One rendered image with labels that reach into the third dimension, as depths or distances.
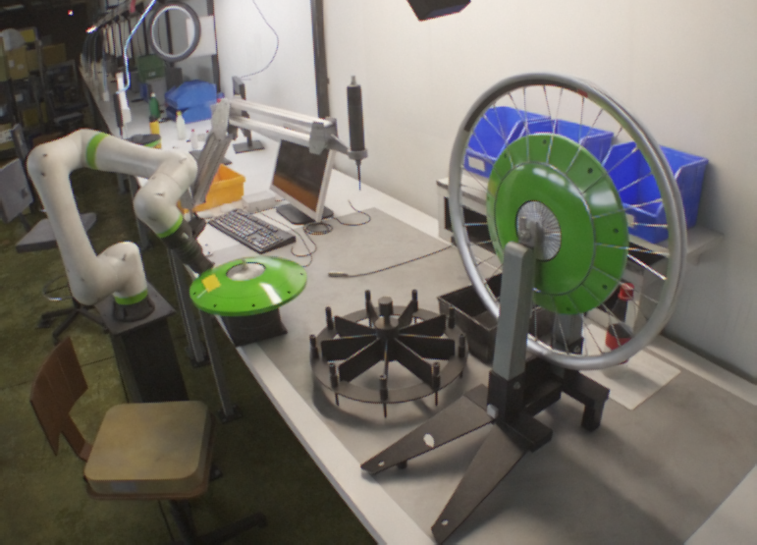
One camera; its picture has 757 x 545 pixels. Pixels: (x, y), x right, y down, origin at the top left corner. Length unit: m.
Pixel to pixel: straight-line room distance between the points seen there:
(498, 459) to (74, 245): 1.36
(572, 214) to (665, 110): 0.63
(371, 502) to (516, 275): 0.48
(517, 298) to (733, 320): 0.71
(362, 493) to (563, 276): 0.53
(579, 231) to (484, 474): 0.45
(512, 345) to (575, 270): 0.17
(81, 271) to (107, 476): 0.62
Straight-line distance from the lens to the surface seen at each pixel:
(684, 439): 1.27
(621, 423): 1.27
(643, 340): 0.93
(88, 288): 1.86
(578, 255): 0.93
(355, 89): 1.43
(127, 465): 1.72
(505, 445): 1.06
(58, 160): 1.83
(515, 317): 0.98
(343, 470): 1.14
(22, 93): 9.02
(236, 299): 1.42
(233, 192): 2.61
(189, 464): 1.66
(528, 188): 0.96
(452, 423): 1.12
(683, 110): 1.45
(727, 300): 1.50
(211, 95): 4.82
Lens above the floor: 1.73
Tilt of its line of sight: 24 degrees down
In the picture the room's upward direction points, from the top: 3 degrees counter-clockwise
